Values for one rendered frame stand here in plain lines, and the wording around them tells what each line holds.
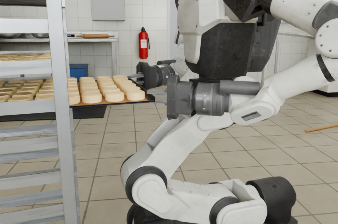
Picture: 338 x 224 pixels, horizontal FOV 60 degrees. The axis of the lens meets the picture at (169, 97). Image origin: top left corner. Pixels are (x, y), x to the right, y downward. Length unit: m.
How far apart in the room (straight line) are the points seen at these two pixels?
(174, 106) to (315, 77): 0.34
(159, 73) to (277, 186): 0.66
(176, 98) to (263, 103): 0.22
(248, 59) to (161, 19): 3.99
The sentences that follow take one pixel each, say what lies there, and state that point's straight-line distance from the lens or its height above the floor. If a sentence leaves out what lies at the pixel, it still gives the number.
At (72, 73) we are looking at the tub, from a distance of 4.34.
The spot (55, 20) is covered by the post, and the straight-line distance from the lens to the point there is 0.69.
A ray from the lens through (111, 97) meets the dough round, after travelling 0.77.
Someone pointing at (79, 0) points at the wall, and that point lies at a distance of 4.95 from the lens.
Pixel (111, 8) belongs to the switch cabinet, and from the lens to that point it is 4.69.
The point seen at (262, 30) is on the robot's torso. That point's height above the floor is 0.96.
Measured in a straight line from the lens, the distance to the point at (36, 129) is 1.19.
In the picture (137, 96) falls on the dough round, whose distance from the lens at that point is 0.78.
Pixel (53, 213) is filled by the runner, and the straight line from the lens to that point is 0.84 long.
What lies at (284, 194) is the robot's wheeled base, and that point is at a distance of 1.31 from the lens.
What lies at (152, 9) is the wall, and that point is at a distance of 4.91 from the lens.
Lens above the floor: 0.94
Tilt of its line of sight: 12 degrees down
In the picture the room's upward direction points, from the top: straight up
